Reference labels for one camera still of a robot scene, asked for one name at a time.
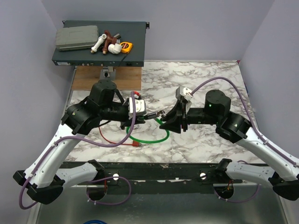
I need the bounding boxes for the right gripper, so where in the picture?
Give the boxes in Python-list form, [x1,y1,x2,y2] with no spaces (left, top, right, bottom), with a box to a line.
[159,99,220,133]

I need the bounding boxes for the green cable lock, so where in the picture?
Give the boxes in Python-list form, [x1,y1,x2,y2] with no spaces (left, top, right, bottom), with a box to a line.
[129,112,170,144]

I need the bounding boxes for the red cable lock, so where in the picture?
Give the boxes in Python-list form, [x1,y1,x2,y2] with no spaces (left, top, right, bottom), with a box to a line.
[98,126,142,147]

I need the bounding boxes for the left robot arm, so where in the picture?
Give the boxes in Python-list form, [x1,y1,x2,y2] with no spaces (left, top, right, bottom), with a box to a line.
[13,80,146,210]

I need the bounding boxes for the white elbow fitting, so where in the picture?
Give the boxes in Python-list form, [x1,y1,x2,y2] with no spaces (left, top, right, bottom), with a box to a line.
[108,43,122,54]

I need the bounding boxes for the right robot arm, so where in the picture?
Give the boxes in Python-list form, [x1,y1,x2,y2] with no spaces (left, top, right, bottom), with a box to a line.
[159,88,299,201]

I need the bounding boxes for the wooden board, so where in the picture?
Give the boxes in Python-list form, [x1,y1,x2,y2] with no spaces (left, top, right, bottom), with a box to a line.
[71,66,142,91]

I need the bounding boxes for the yellow tape measure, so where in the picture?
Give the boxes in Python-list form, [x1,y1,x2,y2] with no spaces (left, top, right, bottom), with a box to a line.
[120,42,134,54]

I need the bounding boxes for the brown pipe fitting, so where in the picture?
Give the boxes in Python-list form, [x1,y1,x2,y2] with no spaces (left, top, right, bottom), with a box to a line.
[102,30,121,54]

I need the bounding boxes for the white pipe fitting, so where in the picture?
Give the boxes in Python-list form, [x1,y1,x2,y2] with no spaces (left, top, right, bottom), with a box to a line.
[91,34,107,54]

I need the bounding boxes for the grey plastic case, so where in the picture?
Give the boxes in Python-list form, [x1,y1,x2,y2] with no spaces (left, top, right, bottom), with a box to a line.
[55,25,99,51]

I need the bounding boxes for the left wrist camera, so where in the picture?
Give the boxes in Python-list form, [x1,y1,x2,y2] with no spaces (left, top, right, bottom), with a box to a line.
[128,97,147,119]

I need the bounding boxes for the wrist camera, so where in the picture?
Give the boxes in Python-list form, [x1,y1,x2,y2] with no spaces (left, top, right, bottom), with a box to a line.
[128,97,147,119]
[175,86,193,103]

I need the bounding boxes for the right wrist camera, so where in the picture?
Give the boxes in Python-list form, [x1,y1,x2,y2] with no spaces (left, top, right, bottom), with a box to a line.
[175,86,193,103]

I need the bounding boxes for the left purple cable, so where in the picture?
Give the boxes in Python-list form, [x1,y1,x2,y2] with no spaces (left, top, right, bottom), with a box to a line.
[18,91,138,210]

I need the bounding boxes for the purple cable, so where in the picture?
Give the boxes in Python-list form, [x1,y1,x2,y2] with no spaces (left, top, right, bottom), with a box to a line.
[18,91,138,210]
[190,77,299,203]

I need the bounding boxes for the grey metal bracket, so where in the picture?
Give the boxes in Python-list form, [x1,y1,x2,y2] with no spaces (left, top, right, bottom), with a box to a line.
[100,66,116,81]

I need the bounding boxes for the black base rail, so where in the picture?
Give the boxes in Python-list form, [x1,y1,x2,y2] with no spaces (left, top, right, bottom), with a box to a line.
[84,161,243,195]

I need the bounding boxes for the dark rack switch box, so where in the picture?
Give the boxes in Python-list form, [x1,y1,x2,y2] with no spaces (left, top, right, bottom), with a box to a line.
[51,20,150,67]

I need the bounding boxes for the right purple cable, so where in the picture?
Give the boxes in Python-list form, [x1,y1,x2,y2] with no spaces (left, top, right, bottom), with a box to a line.
[190,77,299,203]

